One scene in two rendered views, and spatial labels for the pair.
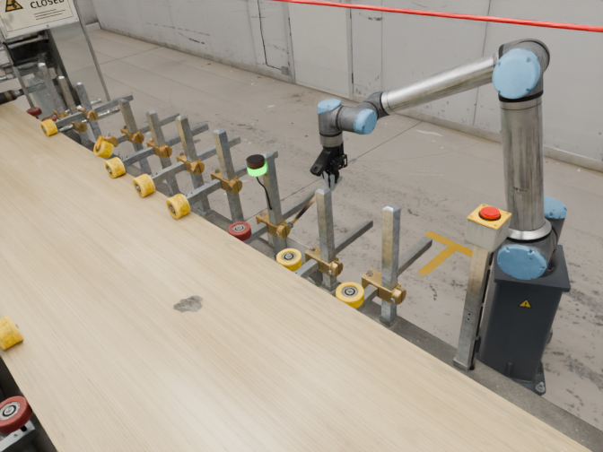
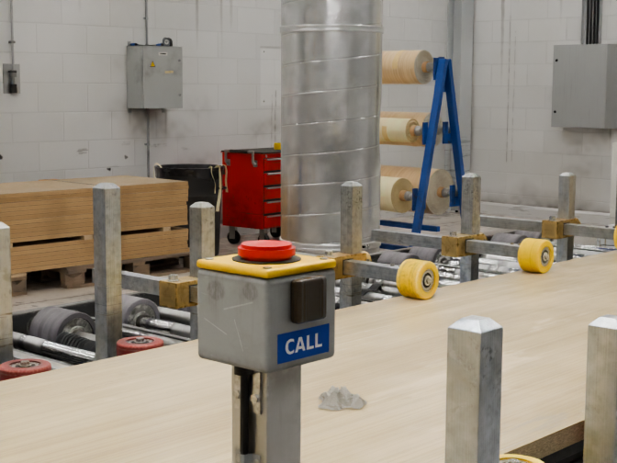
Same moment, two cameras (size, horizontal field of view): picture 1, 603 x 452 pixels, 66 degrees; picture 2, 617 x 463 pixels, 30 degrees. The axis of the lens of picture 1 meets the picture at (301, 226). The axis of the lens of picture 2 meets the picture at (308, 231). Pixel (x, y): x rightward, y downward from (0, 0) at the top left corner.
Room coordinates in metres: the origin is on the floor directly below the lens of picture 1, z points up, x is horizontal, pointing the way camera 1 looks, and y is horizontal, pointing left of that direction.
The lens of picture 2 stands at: (0.76, -1.20, 1.34)
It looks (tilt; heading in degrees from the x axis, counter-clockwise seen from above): 7 degrees down; 84
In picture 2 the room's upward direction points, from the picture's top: straight up
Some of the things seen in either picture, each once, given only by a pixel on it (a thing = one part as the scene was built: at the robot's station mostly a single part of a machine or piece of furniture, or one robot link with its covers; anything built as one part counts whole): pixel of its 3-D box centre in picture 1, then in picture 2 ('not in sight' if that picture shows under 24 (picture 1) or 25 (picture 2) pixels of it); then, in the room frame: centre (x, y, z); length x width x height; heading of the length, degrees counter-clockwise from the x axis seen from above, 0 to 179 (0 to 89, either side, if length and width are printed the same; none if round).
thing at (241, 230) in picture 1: (241, 239); not in sight; (1.33, 0.22, 0.85); 0.08 x 0.08 x 0.11
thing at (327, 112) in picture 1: (330, 117); not in sight; (1.65, -0.16, 1.14); 0.10 x 0.09 x 0.12; 51
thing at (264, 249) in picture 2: (489, 213); (266, 255); (0.82, -0.42, 1.22); 0.04 x 0.04 x 0.02
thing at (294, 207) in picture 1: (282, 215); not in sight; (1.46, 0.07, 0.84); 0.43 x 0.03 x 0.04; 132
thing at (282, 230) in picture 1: (272, 225); not in sight; (1.40, 0.11, 0.85); 0.13 x 0.06 x 0.05; 42
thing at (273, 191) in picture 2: not in sight; (267, 195); (1.48, 8.60, 0.41); 0.76 x 0.48 x 0.81; 45
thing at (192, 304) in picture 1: (187, 301); (342, 393); (0.98, 0.35, 0.91); 0.09 x 0.07 x 0.02; 85
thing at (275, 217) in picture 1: (275, 212); not in sight; (1.39, 0.09, 0.91); 0.03 x 0.03 x 0.48; 42
